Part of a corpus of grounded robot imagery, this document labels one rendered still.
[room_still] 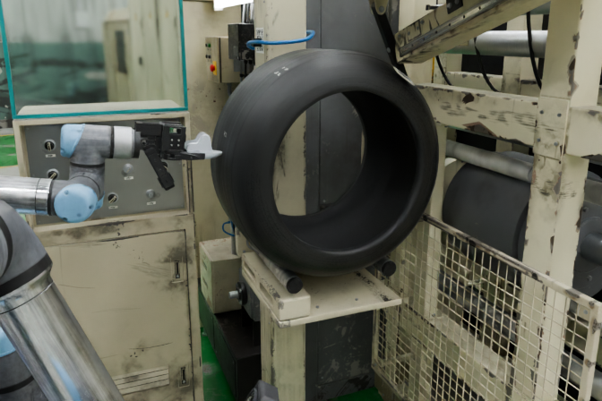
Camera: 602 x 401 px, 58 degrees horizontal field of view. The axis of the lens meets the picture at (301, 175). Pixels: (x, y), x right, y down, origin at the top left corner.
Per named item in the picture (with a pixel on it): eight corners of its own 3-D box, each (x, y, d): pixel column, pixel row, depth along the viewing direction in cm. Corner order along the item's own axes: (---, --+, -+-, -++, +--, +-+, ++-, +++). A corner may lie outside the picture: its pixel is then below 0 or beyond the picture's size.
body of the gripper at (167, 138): (189, 127, 128) (135, 123, 123) (186, 163, 130) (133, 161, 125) (184, 123, 135) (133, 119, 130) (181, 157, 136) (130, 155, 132)
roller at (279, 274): (248, 248, 172) (247, 234, 171) (262, 245, 174) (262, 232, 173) (287, 295, 141) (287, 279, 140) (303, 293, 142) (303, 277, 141)
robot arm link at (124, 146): (113, 161, 123) (111, 154, 131) (134, 162, 125) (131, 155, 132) (115, 128, 122) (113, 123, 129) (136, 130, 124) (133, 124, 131)
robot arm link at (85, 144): (60, 156, 126) (61, 119, 124) (111, 157, 130) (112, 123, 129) (59, 164, 119) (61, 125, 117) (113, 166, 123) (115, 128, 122)
